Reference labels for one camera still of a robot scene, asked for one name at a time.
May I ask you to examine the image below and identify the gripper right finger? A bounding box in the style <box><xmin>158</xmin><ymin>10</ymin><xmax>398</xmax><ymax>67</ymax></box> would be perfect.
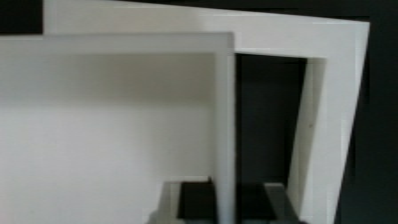
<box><xmin>236</xmin><ymin>181</ymin><xmax>311</xmax><ymax>224</ymax></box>

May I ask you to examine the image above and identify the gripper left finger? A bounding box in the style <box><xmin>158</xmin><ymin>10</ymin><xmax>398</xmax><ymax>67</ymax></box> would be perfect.
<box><xmin>147</xmin><ymin>181</ymin><xmax>217</xmax><ymax>224</ymax></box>

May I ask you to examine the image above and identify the white drawer cabinet frame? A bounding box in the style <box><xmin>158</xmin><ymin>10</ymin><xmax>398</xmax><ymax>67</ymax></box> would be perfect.
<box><xmin>0</xmin><ymin>0</ymin><xmax>369</xmax><ymax>224</ymax></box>

